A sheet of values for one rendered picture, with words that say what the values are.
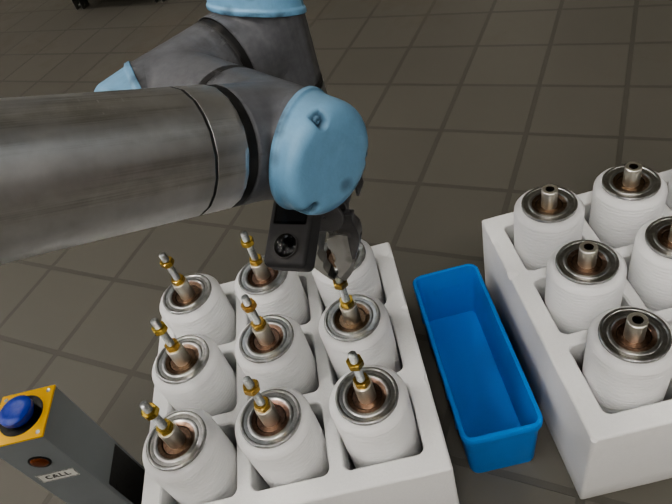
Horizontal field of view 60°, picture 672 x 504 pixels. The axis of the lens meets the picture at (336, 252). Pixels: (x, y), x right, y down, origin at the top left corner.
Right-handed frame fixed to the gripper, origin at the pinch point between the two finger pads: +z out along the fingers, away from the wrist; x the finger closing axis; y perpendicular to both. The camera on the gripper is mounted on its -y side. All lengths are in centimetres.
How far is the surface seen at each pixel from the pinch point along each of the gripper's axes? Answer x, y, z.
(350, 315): -0.5, -0.3, 7.4
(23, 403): 33.8, -21.3, 1.5
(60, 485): 34.4, -25.9, 15.0
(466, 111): -4, 84, 34
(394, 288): -2.4, 11.8, 16.5
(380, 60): 25, 112, 34
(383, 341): -4.4, -1.2, 11.3
